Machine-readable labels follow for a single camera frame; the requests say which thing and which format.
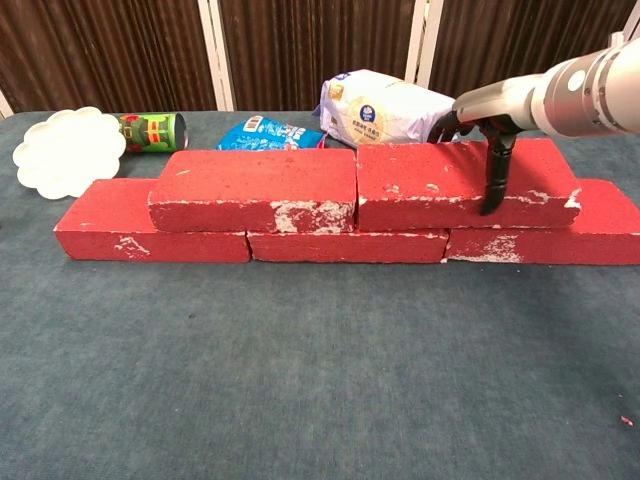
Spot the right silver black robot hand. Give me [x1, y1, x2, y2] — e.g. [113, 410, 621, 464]
[427, 74, 546, 217]

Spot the red brick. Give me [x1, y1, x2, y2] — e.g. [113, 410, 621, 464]
[442, 178, 640, 265]
[148, 148, 359, 235]
[355, 138, 584, 232]
[247, 227, 450, 264]
[53, 178, 252, 264]

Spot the white tissue pack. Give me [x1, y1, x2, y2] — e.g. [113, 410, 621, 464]
[313, 69, 457, 150]

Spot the blue snack bag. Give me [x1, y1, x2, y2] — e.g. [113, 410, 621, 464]
[215, 115, 329, 151]

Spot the green printed can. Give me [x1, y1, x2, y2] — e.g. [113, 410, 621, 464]
[118, 112, 190, 154]

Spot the brown slatted partition screen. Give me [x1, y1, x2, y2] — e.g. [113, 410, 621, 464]
[0, 0, 640, 119]

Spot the white flower-shaped palette plate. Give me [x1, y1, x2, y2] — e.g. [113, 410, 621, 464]
[12, 106, 127, 201]

